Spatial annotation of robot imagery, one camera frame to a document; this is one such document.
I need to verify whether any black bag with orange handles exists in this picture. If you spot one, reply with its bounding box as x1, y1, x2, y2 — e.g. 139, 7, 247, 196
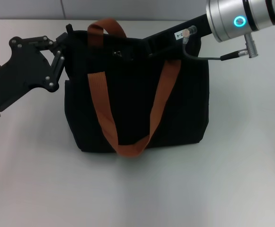
63, 18, 211, 158

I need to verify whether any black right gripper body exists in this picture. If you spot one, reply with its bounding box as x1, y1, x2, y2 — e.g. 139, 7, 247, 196
145, 14, 215, 60

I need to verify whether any right gripper cable with plug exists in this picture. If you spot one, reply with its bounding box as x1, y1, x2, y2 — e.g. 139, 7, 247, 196
180, 25, 259, 62

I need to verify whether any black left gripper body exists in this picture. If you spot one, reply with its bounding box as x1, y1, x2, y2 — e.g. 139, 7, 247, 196
0, 36, 60, 112

